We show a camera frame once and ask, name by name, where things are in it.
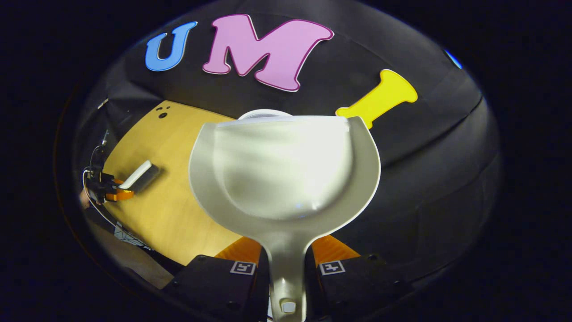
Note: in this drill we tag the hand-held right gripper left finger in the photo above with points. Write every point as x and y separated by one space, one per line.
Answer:
219 286

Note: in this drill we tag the white dustpan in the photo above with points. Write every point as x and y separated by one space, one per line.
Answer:
286 179

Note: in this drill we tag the white clip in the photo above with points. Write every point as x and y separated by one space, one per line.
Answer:
103 103

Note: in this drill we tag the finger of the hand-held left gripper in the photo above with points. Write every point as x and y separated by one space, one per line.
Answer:
117 181
119 196

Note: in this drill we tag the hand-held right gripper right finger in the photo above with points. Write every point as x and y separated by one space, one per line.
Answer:
357 281

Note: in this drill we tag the wooden desktop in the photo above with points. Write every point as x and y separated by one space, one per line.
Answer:
170 214

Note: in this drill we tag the white ribbed garbage bin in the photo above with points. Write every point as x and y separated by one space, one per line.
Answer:
263 113

